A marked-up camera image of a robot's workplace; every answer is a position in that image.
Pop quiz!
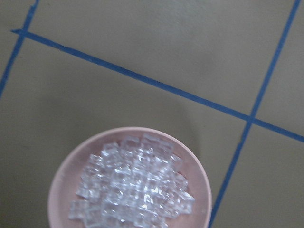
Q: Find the pink bowl of ice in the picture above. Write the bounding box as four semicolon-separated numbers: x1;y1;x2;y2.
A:
47;127;212;228

